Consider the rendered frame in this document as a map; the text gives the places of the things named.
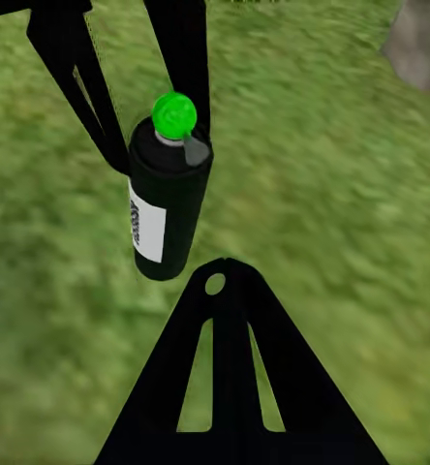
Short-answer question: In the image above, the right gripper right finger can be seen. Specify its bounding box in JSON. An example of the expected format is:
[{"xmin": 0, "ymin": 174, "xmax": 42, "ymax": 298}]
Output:
[{"xmin": 226, "ymin": 258, "xmax": 388, "ymax": 465}]

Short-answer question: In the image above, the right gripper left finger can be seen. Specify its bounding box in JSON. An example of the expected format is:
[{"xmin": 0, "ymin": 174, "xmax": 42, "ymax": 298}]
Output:
[{"xmin": 94, "ymin": 258, "xmax": 240, "ymax": 465}]

